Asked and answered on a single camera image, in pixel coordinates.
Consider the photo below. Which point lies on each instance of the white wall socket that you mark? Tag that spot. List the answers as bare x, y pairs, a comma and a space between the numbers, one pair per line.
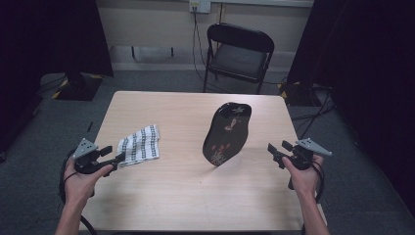
200, 5

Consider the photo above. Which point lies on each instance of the white checked cloth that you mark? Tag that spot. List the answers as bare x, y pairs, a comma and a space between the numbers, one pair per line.
140, 145

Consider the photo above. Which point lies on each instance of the black curtain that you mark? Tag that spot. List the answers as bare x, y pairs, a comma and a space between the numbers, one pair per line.
368, 81
49, 49

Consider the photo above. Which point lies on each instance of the person's left hand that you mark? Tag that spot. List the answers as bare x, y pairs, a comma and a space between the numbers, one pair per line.
80, 186

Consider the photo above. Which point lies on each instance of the black stand base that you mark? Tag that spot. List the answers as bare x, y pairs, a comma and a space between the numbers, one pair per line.
298, 94
80, 88

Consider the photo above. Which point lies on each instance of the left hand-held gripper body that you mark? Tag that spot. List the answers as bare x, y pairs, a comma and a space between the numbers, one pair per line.
85, 153

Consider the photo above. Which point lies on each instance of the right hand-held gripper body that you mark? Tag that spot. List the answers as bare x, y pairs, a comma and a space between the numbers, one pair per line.
305, 155

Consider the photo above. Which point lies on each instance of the black folding chair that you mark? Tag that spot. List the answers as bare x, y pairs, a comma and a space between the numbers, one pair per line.
239, 57

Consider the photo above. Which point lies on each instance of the black floral pouch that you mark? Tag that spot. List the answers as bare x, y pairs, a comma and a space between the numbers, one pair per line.
226, 133

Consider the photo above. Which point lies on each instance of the person's right hand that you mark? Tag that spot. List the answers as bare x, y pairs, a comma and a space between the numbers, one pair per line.
305, 182

